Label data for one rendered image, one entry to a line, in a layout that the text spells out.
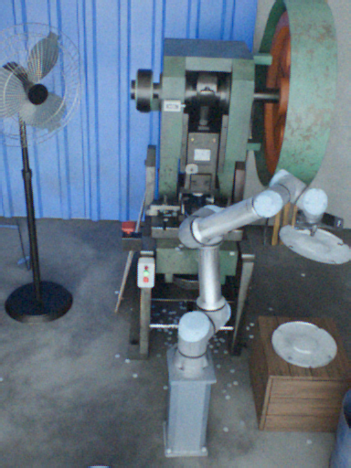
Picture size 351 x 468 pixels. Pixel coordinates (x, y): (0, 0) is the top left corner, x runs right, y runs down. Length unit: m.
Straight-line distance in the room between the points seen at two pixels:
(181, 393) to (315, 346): 0.69
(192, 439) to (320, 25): 1.78
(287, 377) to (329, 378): 0.18
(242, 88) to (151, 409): 1.53
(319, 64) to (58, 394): 1.89
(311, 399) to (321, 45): 1.49
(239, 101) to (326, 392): 1.32
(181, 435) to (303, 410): 0.57
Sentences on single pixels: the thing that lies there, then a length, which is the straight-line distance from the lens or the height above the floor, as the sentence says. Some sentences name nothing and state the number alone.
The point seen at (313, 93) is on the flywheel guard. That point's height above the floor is 1.46.
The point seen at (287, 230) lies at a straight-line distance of 2.26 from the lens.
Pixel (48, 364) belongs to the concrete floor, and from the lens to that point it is 3.06.
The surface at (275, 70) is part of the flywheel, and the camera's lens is 2.96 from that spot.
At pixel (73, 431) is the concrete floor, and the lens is 2.75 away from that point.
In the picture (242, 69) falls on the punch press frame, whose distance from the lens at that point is 2.54.
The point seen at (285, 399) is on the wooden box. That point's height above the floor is 0.21.
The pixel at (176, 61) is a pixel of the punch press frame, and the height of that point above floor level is 1.48.
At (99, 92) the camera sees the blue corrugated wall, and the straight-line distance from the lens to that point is 3.84.
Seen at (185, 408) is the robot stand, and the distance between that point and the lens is 2.44.
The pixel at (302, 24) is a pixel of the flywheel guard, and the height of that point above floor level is 1.68.
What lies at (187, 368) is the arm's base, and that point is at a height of 0.49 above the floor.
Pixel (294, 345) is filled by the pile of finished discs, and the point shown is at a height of 0.37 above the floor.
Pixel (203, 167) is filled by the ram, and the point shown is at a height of 1.00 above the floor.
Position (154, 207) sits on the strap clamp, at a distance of 2.85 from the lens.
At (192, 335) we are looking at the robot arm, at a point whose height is 0.66.
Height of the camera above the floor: 2.09
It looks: 31 degrees down
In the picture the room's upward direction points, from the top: 3 degrees clockwise
